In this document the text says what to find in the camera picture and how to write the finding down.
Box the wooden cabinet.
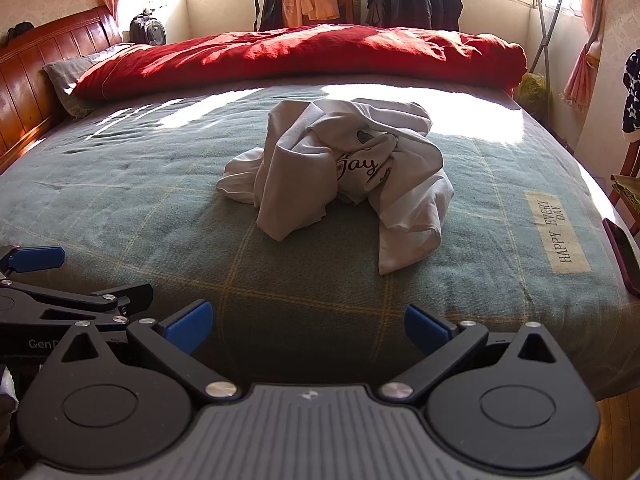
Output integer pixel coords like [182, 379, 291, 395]
[336, 0, 362, 25]

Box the small dark bag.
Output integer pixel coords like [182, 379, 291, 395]
[6, 21, 35, 43]

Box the red duvet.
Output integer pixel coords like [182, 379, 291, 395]
[72, 26, 528, 101]

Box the olive cloth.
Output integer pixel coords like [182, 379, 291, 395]
[610, 174, 640, 201]

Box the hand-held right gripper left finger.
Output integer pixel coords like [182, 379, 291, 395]
[60, 299, 243, 403]

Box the maroon smartphone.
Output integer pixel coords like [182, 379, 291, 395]
[602, 217, 640, 297]

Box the grey pillow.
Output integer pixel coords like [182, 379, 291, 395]
[42, 42, 136, 118]

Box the wooden chair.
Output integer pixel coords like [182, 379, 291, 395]
[607, 140, 640, 236]

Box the white printed t-shirt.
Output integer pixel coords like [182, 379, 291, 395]
[216, 99, 455, 276]

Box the black backpack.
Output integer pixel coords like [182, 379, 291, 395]
[129, 8, 167, 46]

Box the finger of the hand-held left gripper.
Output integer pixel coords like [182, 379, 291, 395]
[0, 282, 154, 333]
[0, 245, 67, 277]

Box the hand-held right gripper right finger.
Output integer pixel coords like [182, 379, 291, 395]
[377, 304, 559, 404]

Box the yellow bag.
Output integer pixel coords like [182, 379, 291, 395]
[515, 72, 551, 111]

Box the green plaid bed blanket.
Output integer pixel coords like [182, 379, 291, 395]
[0, 77, 640, 401]

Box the dark star print garment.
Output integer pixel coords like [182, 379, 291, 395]
[621, 49, 640, 142]

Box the wooden headboard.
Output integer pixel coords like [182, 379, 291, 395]
[0, 6, 123, 173]

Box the tied orange curtain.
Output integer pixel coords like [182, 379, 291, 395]
[562, 0, 608, 113]

